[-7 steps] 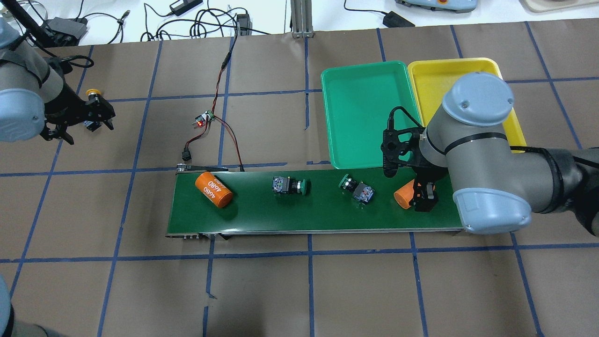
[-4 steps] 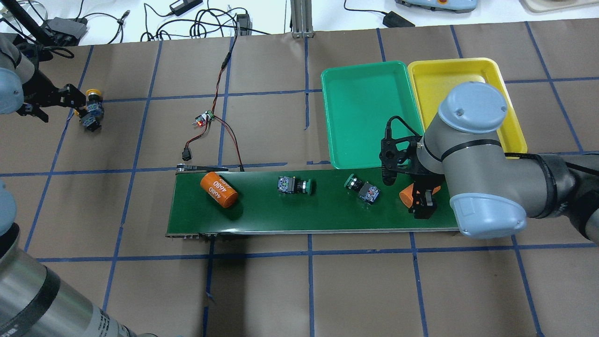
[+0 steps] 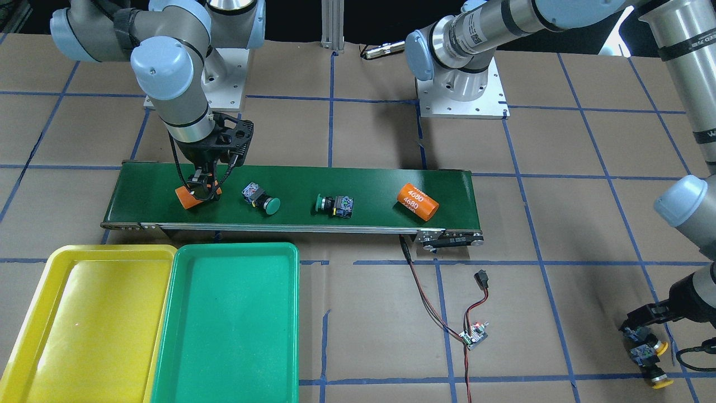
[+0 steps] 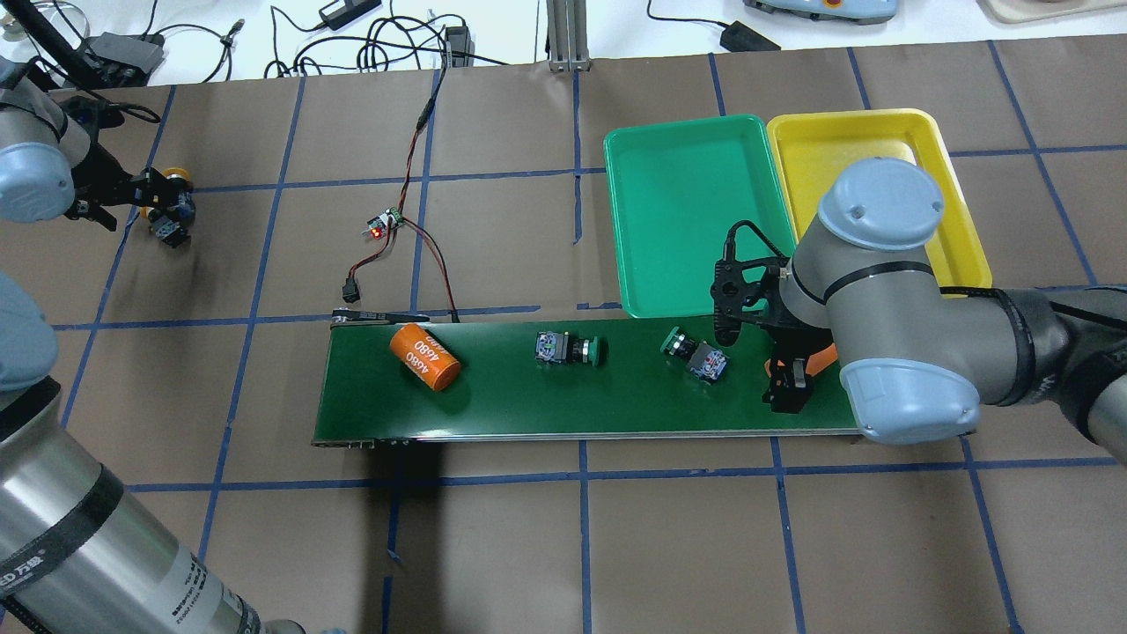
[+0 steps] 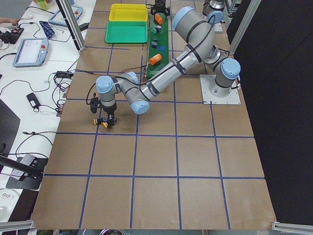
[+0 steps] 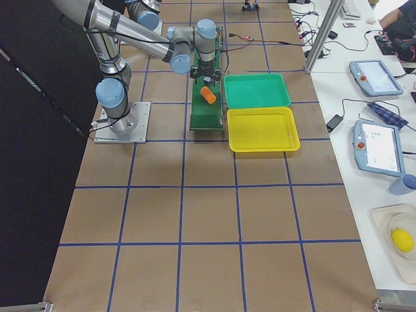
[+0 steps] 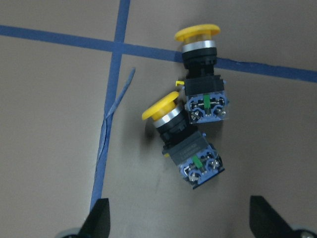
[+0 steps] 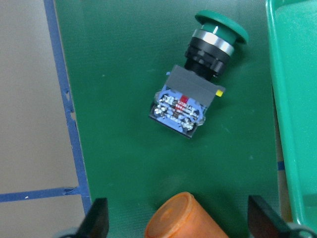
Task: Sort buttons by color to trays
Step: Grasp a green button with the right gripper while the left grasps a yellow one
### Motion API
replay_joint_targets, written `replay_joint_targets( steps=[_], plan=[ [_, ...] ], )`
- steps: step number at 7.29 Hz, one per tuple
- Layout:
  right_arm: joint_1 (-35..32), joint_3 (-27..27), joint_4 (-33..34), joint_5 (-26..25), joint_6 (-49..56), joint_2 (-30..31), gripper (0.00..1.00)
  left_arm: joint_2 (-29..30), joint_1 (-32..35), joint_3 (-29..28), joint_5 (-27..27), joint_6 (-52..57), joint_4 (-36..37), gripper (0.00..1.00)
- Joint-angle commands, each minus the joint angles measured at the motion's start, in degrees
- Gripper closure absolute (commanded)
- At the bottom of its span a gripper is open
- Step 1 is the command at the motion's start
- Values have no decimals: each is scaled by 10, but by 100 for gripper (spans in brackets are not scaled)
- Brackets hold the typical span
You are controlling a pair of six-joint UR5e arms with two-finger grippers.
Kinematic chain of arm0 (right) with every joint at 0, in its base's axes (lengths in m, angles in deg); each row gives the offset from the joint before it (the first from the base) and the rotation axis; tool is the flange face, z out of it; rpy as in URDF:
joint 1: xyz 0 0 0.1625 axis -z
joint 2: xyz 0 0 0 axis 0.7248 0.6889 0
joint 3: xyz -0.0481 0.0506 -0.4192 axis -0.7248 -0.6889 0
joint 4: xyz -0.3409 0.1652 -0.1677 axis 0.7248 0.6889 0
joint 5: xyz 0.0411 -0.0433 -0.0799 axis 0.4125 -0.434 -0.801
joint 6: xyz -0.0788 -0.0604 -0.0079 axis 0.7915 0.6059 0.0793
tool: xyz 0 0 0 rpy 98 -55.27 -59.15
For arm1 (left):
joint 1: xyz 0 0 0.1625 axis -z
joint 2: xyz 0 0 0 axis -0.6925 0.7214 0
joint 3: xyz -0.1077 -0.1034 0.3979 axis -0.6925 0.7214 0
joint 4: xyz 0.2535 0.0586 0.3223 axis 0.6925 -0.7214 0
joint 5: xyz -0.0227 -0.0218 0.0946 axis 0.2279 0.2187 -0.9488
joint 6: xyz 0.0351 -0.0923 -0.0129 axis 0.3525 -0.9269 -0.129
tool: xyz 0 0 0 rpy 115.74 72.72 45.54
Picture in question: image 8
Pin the green push button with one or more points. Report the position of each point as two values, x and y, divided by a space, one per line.
188 92

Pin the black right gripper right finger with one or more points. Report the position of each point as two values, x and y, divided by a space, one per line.
264 222

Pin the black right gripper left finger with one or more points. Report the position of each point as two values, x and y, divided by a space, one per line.
96 222

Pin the green conveyor belt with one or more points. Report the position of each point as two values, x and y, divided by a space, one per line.
118 54

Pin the green plastic tray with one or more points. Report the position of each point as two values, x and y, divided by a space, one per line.
292 33

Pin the plain orange cylinder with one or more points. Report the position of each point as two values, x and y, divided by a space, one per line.
182 216

